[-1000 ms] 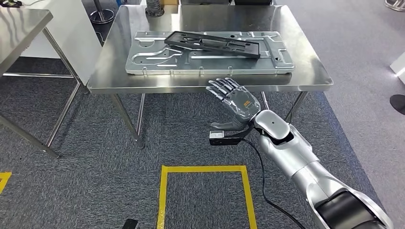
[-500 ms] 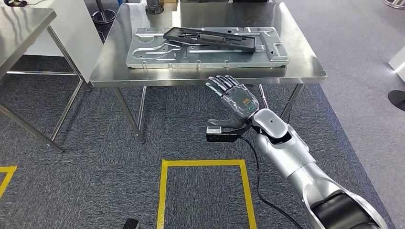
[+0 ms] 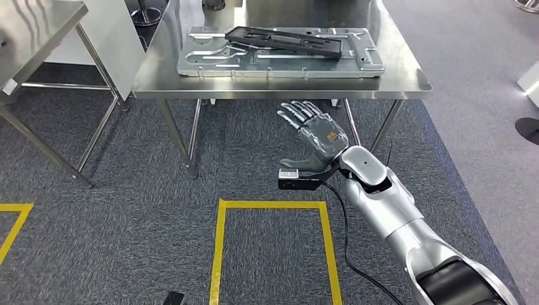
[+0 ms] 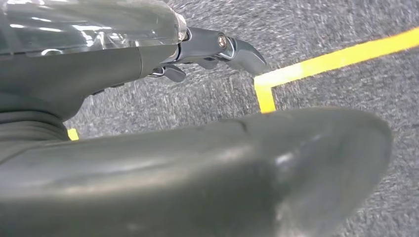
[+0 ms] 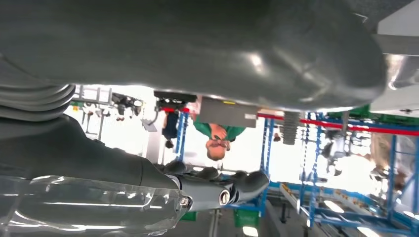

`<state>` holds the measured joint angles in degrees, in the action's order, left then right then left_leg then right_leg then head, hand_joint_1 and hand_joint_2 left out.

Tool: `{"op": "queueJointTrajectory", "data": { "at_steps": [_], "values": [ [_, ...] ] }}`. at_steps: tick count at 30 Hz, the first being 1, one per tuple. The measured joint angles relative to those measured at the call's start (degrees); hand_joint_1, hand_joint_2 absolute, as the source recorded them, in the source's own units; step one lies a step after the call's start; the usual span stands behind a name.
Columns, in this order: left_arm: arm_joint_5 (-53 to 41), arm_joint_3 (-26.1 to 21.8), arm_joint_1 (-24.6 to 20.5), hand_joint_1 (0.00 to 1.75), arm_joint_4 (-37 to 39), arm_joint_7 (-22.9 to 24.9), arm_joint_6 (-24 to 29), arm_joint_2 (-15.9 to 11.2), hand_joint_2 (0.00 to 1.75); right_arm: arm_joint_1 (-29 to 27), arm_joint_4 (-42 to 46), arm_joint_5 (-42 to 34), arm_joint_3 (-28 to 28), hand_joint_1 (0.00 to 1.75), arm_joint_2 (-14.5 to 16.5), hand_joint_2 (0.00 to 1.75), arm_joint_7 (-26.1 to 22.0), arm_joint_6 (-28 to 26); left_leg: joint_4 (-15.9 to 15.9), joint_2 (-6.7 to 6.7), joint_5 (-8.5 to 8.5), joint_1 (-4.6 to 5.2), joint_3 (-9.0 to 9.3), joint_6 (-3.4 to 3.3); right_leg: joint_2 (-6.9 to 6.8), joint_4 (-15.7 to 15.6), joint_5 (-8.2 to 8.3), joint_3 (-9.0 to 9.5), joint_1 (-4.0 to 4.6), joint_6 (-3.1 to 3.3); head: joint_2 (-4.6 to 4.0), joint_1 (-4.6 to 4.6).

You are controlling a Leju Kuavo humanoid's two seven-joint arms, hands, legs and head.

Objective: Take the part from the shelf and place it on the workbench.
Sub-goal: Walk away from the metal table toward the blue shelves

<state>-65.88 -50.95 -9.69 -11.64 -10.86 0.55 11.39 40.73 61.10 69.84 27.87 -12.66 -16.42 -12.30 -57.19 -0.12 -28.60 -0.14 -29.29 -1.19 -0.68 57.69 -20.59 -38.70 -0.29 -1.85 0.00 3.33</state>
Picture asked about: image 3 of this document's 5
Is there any stainless steel table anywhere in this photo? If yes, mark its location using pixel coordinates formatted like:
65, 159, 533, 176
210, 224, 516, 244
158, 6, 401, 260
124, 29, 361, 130
0, 0, 130, 189

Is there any stainless steel workbench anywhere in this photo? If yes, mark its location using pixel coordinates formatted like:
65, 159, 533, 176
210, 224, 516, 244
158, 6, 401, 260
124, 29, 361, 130
132, 0, 433, 179

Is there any stamped sheet metal plate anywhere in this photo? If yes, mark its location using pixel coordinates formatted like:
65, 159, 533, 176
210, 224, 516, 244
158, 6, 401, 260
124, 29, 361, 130
177, 25, 386, 80

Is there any black round-base stanchion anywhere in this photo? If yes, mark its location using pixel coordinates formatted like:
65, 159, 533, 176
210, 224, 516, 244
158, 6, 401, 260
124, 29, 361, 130
514, 117, 539, 146

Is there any black camera cable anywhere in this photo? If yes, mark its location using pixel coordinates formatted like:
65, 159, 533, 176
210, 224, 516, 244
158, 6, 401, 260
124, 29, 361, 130
322, 182, 405, 305

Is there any silver round-base stanchion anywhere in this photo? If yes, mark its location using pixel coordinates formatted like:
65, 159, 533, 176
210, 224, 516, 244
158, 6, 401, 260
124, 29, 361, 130
130, 0, 163, 27

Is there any black plastic panel part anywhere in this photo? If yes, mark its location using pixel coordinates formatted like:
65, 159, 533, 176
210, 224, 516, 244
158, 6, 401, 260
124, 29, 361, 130
224, 25, 343, 60

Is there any white panel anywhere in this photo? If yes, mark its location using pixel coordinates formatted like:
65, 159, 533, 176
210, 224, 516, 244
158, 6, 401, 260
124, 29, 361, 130
44, 0, 147, 102

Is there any yellow floor tape square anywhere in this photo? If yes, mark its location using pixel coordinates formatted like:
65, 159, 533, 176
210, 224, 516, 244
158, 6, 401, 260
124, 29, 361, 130
208, 199, 343, 305
0, 203, 34, 266

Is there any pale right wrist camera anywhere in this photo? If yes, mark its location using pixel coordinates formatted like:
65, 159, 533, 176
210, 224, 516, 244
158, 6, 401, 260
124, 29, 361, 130
278, 161, 340, 191

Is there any white box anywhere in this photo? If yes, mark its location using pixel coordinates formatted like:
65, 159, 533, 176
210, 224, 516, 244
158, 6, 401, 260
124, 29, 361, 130
517, 60, 539, 108

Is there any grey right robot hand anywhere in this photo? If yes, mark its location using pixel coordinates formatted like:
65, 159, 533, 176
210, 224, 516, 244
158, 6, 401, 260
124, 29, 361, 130
276, 100, 350, 173

